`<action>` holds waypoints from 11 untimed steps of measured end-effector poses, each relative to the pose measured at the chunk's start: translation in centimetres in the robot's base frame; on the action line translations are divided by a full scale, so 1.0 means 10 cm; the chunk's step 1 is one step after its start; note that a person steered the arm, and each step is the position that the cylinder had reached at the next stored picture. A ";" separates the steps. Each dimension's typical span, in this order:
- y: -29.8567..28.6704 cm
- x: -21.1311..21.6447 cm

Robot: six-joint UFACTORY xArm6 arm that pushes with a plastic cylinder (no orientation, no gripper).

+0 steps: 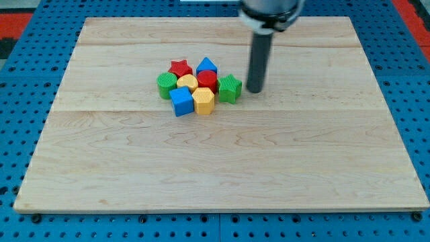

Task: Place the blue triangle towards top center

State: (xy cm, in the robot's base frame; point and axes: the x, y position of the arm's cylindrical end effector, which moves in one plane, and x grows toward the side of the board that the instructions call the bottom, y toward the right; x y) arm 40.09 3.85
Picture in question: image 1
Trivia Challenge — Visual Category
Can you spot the red cylinder block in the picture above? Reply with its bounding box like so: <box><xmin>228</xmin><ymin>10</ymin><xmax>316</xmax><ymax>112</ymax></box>
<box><xmin>197</xmin><ymin>70</ymin><xmax>218</xmax><ymax>93</ymax></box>

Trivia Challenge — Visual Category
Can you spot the blue triangle block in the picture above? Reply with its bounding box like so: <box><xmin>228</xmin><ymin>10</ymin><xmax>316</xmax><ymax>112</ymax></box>
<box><xmin>196</xmin><ymin>57</ymin><xmax>218</xmax><ymax>75</ymax></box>

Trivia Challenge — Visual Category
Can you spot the green cylinder block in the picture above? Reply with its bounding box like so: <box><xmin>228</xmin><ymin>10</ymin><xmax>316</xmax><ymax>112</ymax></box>
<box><xmin>157</xmin><ymin>72</ymin><xmax>177</xmax><ymax>99</ymax></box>

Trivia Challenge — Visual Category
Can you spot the blue cube block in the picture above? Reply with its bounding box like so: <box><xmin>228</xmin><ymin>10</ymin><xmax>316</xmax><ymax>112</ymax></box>
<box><xmin>169</xmin><ymin>87</ymin><xmax>194</xmax><ymax>117</ymax></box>

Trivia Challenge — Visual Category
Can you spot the red star block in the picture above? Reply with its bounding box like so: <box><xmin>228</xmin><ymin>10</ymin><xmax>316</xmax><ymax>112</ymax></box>
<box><xmin>168</xmin><ymin>60</ymin><xmax>193</xmax><ymax>78</ymax></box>

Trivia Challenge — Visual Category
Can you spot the light wooden board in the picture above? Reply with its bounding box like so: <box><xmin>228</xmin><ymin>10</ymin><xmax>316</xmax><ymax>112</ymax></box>
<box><xmin>14</xmin><ymin>17</ymin><xmax>429</xmax><ymax>214</ymax></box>

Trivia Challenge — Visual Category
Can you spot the yellow hexagon block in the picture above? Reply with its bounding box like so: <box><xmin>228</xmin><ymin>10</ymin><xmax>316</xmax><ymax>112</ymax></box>
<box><xmin>191</xmin><ymin>87</ymin><xmax>215</xmax><ymax>115</ymax></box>

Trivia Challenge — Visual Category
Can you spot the green star block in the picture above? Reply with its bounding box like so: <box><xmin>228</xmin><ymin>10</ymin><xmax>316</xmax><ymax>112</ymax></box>
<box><xmin>218</xmin><ymin>74</ymin><xmax>242</xmax><ymax>104</ymax></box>

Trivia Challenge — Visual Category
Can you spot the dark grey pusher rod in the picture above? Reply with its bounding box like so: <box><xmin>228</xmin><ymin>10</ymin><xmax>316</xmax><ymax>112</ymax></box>
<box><xmin>246</xmin><ymin>32</ymin><xmax>273</xmax><ymax>93</ymax></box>

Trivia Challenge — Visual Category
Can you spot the yellow heart block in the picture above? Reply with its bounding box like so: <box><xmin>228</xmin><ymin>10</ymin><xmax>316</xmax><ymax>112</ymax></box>
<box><xmin>176</xmin><ymin>74</ymin><xmax>198</xmax><ymax>93</ymax></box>

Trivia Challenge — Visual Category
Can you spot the grey robot arm end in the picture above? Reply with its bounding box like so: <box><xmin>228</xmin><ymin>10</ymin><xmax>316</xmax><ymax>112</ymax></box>
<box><xmin>239</xmin><ymin>0</ymin><xmax>306</xmax><ymax>35</ymax></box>

